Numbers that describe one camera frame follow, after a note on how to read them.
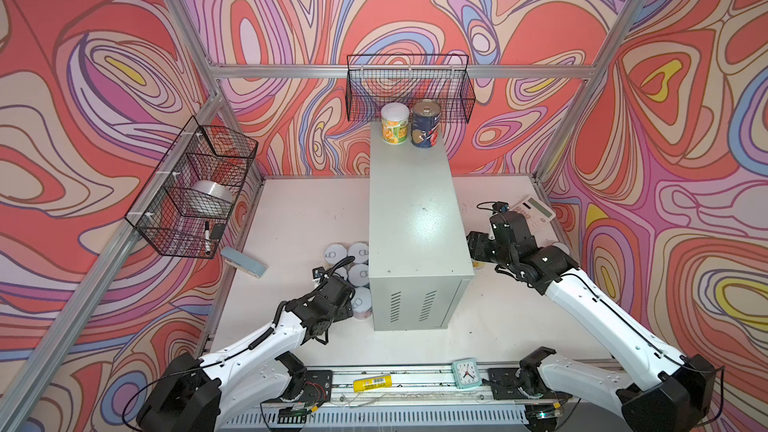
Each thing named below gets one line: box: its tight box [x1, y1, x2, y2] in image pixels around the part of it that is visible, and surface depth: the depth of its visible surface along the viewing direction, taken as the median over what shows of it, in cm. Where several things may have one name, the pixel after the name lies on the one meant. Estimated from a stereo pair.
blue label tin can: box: [411, 99, 442, 148], surface depth 76 cm
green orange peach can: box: [381, 102, 410, 145], surface depth 78 cm
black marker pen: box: [204, 220, 211, 255], surface depth 73 cm
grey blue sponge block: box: [220, 246, 268, 278], surface depth 93 cm
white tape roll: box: [190, 180, 234, 205], surface depth 73 cm
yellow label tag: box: [353, 375, 393, 393], surface depth 74 cm
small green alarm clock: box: [452, 358, 482, 389], surface depth 75 cm
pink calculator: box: [510, 196, 556, 233], surface depth 107 cm
